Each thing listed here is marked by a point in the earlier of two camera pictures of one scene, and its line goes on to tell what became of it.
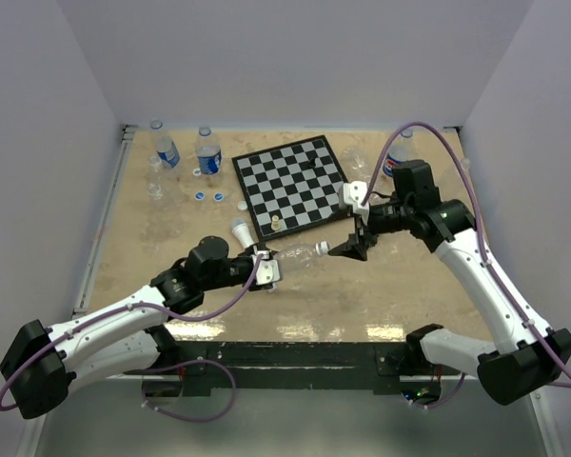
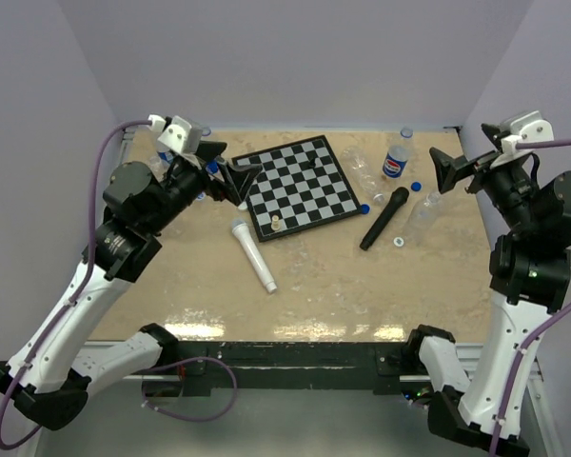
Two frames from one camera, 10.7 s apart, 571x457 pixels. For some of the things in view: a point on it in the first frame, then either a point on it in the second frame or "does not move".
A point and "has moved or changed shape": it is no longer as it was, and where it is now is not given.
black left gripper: x=249 y=261 to x=215 y=188
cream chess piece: x=275 y=226 does not move
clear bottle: x=293 y=262 has moved or changed shape
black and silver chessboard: x=291 y=188 does not move
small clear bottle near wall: x=155 y=175 does not move
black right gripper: x=355 y=245 to x=450 y=168
